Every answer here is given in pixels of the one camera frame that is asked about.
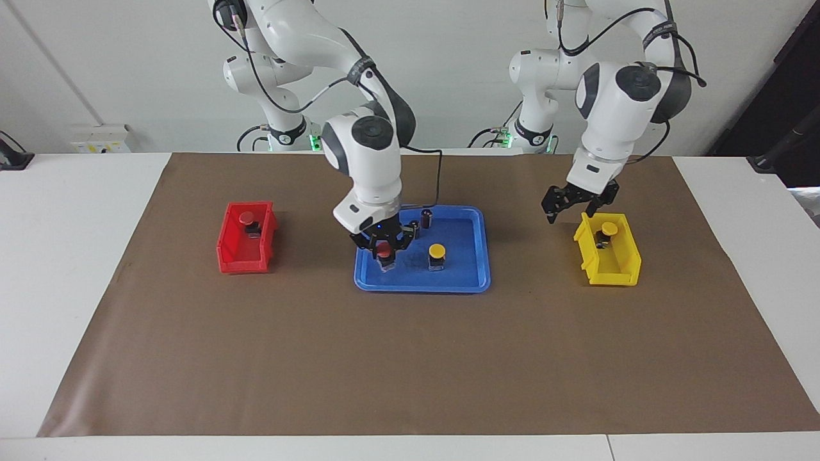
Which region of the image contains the red plastic bin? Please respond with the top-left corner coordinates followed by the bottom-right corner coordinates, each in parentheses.
top-left (216, 201), bottom-right (279, 275)

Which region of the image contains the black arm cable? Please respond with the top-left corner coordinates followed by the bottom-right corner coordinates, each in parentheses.
top-left (215, 0), bottom-right (444, 209)
top-left (545, 0), bottom-right (709, 165)

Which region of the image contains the grey white box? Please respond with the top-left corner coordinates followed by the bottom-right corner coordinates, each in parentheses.
top-left (788, 186), bottom-right (820, 229)

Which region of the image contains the blue plastic tray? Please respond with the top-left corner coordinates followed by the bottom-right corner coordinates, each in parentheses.
top-left (354, 204), bottom-right (492, 294)

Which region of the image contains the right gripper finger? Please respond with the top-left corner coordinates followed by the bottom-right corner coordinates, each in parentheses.
top-left (349, 234), bottom-right (380, 261)
top-left (388, 224), bottom-right (416, 257)

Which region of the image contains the white wall power strip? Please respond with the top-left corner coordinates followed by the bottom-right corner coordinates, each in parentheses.
top-left (70, 125), bottom-right (132, 154)

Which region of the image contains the yellow plastic bin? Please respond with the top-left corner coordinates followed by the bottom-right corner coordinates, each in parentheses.
top-left (573, 212), bottom-right (642, 286)

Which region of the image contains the black clamp object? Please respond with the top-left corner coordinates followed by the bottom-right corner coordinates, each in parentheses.
top-left (0, 131), bottom-right (34, 171)

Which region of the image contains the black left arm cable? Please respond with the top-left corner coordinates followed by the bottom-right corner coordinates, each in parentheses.
top-left (545, 0), bottom-right (709, 165)

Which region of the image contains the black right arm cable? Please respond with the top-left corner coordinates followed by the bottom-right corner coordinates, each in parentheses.
top-left (215, 0), bottom-right (444, 209)

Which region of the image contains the brown paper mat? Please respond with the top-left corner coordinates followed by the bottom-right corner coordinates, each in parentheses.
top-left (37, 152), bottom-right (820, 438)

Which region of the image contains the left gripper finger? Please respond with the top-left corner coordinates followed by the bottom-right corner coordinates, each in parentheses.
top-left (584, 184), bottom-right (621, 218)
top-left (541, 186), bottom-right (573, 225)

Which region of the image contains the black right base cable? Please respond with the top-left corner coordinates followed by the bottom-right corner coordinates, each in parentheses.
top-left (236, 124), bottom-right (273, 153)

